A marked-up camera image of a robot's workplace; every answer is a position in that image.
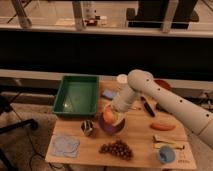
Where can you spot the green plastic tray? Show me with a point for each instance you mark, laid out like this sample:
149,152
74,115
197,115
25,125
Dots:
77,96

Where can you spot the bunch of dark grapes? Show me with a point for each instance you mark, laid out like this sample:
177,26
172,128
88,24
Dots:
118,148

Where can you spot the blue sponge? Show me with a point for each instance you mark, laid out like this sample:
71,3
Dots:
109,94

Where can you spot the purple bowl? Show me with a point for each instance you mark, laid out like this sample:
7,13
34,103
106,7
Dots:
109,128

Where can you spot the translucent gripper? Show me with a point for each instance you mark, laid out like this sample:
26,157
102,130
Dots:
119,115

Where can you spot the white cup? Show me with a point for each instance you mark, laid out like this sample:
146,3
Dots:
121,80

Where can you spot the orange carrot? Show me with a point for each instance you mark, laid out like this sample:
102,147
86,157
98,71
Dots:
162,127

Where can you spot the yellow red apple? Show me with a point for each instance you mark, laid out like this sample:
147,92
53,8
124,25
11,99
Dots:
108,115

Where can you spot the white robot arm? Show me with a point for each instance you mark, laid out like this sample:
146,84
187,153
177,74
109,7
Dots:
195,118

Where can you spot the light blue cloth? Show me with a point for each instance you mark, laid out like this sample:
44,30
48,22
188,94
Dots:
65,146

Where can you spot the orange red bowl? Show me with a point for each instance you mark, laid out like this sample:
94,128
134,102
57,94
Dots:
163,84

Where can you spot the blue round object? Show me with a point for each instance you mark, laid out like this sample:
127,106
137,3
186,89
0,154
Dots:
166,155

